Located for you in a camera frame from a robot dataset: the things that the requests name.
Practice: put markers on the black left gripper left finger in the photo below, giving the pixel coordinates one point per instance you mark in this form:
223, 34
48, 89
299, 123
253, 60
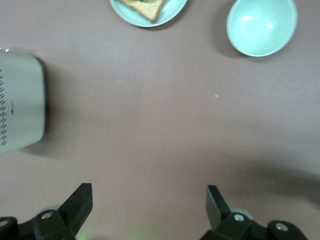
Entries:
72, 215

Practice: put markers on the light green bowl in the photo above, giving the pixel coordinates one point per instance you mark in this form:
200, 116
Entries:
262, 27

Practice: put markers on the beige and chrome toaster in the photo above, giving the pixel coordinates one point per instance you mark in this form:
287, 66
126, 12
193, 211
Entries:
22, 100

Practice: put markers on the toast slice on plate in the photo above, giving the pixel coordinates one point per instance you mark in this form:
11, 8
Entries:
145, 10

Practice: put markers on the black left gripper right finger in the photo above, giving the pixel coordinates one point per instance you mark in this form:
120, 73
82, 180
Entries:
225, 222

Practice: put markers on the light green plate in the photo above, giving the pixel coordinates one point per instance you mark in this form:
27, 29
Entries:
175, 7

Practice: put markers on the green lettuce leaf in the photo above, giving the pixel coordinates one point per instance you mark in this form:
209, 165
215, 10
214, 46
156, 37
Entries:
140, 1

